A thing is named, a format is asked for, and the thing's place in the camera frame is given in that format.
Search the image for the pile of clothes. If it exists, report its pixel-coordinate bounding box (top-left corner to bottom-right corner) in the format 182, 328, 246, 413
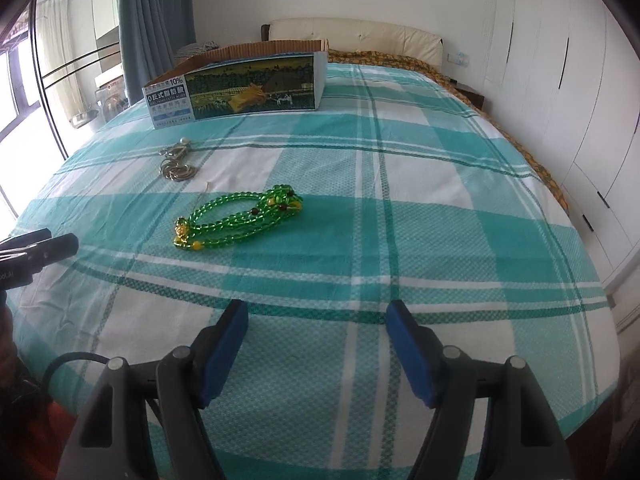
175, 40, 221, 61

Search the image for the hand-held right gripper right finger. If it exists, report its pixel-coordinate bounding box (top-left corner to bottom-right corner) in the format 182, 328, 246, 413
385, 299, 576, 480

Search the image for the blue curtain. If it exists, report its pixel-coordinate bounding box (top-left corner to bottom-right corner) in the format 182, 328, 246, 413
116, 0, 197, 106

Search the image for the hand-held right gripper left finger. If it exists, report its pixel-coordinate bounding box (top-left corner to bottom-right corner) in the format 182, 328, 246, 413
55, 300, 250, 480

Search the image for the metal ring keychain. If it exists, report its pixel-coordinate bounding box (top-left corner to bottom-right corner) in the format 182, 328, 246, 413
159, 137, 195, 181

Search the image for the printed cardboard box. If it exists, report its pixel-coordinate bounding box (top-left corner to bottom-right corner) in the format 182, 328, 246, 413
143, 40, 329, 131

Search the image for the green bead necklace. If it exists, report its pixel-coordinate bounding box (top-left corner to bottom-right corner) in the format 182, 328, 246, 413
172, 185, 306, 252

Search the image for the black cable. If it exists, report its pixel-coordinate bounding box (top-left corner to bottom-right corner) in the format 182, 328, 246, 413
40, 352, 111, 396

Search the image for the dark wooden nightstand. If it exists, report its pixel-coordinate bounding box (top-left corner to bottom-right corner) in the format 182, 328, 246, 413
452, 85, 486, 111

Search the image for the cream padded headboard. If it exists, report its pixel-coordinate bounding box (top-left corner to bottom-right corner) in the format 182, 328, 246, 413
261, 17, 445, 68

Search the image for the white wardrobe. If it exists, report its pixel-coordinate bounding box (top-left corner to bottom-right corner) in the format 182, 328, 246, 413
482, 0, 640, 286

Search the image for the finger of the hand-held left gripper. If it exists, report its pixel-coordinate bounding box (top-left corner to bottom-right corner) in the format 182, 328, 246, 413
0, 228, 52, 252
0, 233, 79, 273

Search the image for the black sliding door frame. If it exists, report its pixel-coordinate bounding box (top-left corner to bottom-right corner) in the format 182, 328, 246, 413
0, 0, 121, 161

